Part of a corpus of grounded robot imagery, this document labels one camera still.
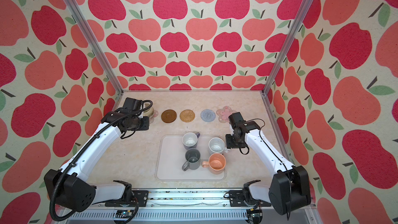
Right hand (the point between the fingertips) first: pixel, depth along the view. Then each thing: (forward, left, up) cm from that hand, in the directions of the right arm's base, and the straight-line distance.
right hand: (235, 144), depth 83 cm
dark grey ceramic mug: (-7, +23, -7) cm, 25 cm away
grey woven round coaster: (+25, +16, -9) cm, 31 cm away
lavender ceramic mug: (+4, +26, -8) cm, 27 cm away
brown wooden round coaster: (+21, +44, -9) cm, 50 cm away
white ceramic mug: (+2, +9, -8) cm, 12 cm away
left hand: (+2, +46, +9) cm, 47 cm away
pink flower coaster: (+27, +5, -9) cm, 29 cm away
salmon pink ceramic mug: (-9, +9, -7) cm, 15 cm away
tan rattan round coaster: (+23, +31, -9) cm, 40 cm away
